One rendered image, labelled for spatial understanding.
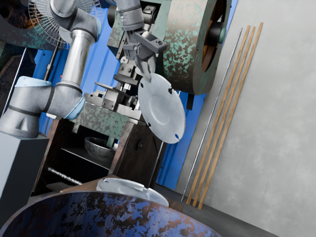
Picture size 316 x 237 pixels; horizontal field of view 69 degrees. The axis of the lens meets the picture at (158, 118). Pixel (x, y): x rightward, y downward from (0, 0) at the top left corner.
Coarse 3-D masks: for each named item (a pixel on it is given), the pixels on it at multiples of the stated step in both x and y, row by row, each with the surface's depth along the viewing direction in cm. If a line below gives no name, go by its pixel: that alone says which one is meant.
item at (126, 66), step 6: (120, 60) 156; (126, 60) 154; (132, 60) 155; (120, 66) 152; (126, 66) 152; (132, 66) 151; (120, 72) 153; (126, 72) 151; (132, 72) 151; (132, 78) 153; (138, 78) 156
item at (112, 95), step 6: (96, 84) 137; (102, 84) 134; (108, 90) 146; (114, 90) 138; (108, 96) 146; (114, 96) 144; (120, 96) 146; (126, 96) 155; (108, 102) 145; (114, 102) 144; (120, 102) 149; (108, 108) 145; (114, 108) 144
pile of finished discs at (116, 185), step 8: (104, 184) 90; (112, 184) 93; (120, 184) 96; (128, 184) 100; (136, 184) 104; (120, 192) 86; (128, 192) 88; (136, 192) 91; (144, 192) 97; (152, 192) 100; (152, 200) 90; (160, 200) 93
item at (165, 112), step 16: (144, 80) 90; (160, 80) 82; (144, 96) 95; (160, 96) 85; (176, 96) 78; (144, 112) 100; (160, 112) 91; (176, 112) 81; (160, 128) 94; (176, 128) 85
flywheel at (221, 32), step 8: (224, 0) 159; (216, 8) 163; (224, 8) 167; (216, 16) 169; (208, 24) 143; (216, 24) 142; (208, 32) 143; (216, 32) 141; (224, 32) 143; (208, 40) 145; (216, 40) 143; (208, 48) 178; (208, 56) 177; (208, 64) 176
